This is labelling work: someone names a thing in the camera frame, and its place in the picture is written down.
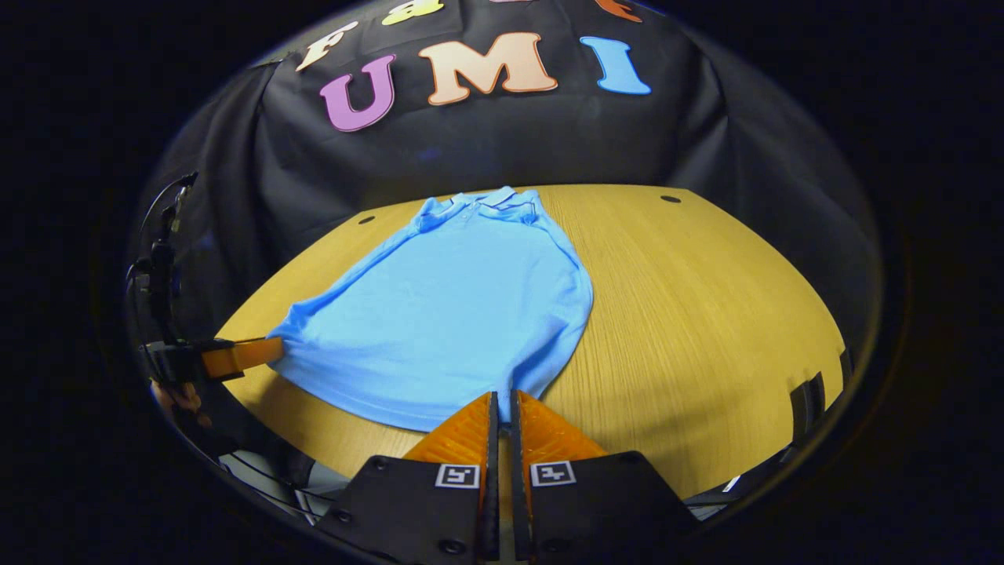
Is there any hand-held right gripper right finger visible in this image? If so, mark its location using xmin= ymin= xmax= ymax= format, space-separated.
xmin=510 ymin=390 xmax=699 ymax=562

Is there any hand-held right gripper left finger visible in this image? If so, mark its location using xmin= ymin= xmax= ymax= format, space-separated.
xmin=318 ymin=391 xmax=500 ymax=562

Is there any light blue T-shirt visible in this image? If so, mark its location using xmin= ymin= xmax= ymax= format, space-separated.
xmin=267 ymin=186 xmax=595 ymax=432

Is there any black backdrop cloth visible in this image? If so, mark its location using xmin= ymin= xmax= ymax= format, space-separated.
xmin=125 ymin=0 xmax=883 ymax=370

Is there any thin black cable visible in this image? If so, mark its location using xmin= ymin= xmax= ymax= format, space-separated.
xmin=138 ymin=173 xmax=198 ymax=240

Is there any dark furniture frame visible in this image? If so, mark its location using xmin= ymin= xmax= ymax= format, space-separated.
xmin=787 ymin=348 xmax=856 ymax=431

